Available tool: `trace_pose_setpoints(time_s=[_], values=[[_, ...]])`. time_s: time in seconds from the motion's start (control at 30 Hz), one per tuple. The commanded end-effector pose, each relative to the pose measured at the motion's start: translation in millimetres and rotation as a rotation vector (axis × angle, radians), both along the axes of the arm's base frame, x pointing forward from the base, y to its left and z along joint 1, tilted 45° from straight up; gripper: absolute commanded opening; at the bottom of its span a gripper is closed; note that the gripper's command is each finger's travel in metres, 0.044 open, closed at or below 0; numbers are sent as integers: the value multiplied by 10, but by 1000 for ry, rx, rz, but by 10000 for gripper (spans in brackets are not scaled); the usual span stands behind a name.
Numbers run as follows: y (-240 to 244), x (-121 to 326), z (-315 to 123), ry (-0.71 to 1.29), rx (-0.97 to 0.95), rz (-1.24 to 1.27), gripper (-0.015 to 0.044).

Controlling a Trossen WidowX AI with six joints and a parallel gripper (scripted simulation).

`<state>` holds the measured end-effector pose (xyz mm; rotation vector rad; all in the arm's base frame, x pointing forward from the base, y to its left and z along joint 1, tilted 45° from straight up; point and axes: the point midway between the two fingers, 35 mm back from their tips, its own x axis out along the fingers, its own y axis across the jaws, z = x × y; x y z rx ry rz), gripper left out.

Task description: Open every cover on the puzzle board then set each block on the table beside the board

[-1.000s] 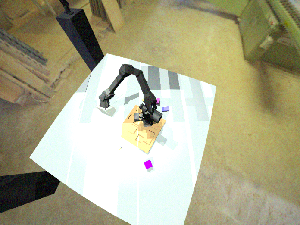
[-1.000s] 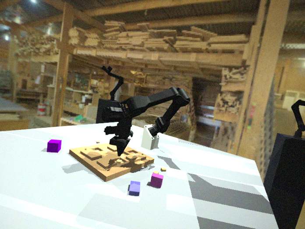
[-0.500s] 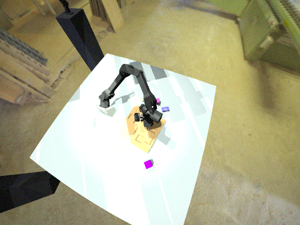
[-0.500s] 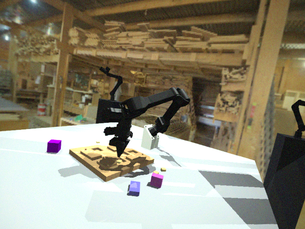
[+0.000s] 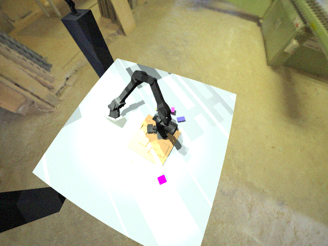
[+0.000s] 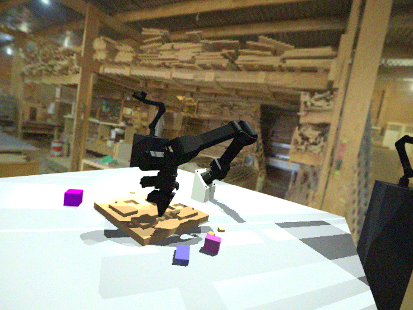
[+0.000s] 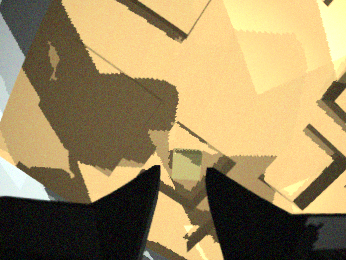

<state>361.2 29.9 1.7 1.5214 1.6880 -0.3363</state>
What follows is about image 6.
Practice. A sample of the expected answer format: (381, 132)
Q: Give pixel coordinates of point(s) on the pink cube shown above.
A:
(212, 244)

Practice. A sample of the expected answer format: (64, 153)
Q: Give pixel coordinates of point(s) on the purple cube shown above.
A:
(73, 197)

